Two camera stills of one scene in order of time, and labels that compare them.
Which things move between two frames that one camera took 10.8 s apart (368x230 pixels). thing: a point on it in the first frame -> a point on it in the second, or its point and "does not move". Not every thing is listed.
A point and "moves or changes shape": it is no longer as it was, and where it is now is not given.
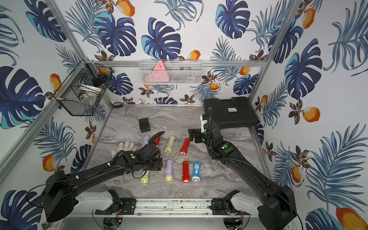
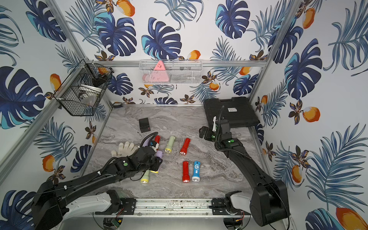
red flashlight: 185,146 does not move
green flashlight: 145,178 does not move
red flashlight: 157,141 does not move
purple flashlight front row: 169,177 moves or changes shape
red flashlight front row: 186,177 does not move
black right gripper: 192,132 -> 207,137
